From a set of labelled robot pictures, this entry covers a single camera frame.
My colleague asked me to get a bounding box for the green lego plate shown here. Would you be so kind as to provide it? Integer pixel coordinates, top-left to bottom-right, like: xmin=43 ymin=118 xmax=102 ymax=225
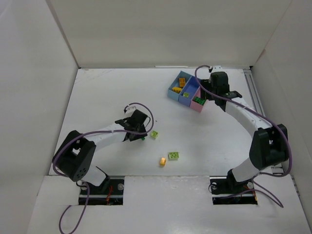
xmin=193 ymin=97 xmax=206 ymax=106

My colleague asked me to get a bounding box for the pale green lego tile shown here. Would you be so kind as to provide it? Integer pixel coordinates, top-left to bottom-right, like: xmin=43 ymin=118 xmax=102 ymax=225
xmin=183 ymin=92 xmax=190 ymax=98

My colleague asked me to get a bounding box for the yellow rounded lego brick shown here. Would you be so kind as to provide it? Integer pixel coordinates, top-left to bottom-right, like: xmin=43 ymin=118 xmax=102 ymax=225
xmin=179 ymin=78 xmax=186 ymax=88

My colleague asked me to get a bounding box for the yellow studded lego brick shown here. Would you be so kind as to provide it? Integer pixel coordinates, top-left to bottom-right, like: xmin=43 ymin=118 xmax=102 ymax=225
xmin=172 ymin=87 xmax=182 ymax=94

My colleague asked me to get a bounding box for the light green studded lego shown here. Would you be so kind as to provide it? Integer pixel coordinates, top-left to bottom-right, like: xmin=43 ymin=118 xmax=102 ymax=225
xmin=168 ymin=152 xmax=179 ymax=160

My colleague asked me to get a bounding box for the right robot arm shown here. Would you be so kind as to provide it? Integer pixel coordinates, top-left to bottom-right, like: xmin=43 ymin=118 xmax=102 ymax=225
xmin=200 ymin=72 xmax=290 ymax=192

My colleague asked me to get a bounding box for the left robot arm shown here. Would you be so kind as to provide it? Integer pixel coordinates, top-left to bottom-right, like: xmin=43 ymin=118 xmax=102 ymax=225
xmin=52 ymin=110 xmax=148 ymax=192

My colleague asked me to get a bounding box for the light green small lego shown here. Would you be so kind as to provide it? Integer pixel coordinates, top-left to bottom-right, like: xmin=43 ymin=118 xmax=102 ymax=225
xmin=151 ymin=131 xmax=158 ymax=139

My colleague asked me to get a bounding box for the purple blue container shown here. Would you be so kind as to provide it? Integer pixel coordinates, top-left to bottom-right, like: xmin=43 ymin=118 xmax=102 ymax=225
xmin=178 ymin=76 xmax=199 ymax=107

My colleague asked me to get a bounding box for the pink container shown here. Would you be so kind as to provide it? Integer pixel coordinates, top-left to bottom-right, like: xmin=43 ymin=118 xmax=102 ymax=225
xmin=190 ymin=88 xmax=205 ymax=113

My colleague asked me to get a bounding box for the light blue container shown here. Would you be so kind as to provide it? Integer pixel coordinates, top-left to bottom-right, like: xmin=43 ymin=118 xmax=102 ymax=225
xmin=167 ymin=71 xmax=192 ymax=101

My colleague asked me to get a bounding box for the orange small lego brick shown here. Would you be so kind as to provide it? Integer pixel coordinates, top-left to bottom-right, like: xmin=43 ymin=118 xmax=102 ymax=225
xmin=159 ymin=157 xmax=166 ymax=167

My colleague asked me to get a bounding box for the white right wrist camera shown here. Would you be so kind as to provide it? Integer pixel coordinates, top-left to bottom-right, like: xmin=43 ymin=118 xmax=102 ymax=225
xmin=209 ymin=65 xmax=223 ymax=73

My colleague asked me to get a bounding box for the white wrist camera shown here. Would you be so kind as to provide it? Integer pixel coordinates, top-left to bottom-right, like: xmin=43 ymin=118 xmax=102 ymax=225
xmin=124 ymin=105 xmax=137 ymax=115
xmin=209 ymin=65 xmax=223 ymax=73

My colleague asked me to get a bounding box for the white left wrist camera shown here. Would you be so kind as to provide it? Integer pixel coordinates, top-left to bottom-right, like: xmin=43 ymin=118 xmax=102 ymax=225
xmin=124 ymin=105 xmax=137 ymax=115

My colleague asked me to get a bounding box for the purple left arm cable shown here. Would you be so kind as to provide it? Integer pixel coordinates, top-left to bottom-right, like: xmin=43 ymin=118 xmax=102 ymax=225
xmin=52 ymin=102 xmax=154 ymax=234

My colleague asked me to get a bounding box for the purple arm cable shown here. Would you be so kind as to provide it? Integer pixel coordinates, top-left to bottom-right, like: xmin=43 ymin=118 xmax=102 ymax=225
xmin=194 ymin=65 xmax=293 ymax=208
xmin=52 ymin=102 xmax=154 ymax=234

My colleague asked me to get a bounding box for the aluminium rail right side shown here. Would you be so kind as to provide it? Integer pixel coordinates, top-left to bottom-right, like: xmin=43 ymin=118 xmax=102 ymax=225
xmin=243 ymin=69 xmax=284 ymax=175

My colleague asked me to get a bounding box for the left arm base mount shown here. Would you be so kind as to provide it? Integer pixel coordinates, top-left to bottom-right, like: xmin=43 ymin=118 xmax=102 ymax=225
xmin=76 ymin=166 xmax=125 ymax=206

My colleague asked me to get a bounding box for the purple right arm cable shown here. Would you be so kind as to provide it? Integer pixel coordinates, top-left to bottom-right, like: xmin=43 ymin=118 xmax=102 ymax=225
xmin=194 ymin=65 xmax=293 ymax=208

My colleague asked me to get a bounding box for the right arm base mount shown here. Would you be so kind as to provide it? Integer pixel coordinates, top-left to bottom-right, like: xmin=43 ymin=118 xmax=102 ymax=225
xmin=208 ymin=176 xmax=258 ymax=205

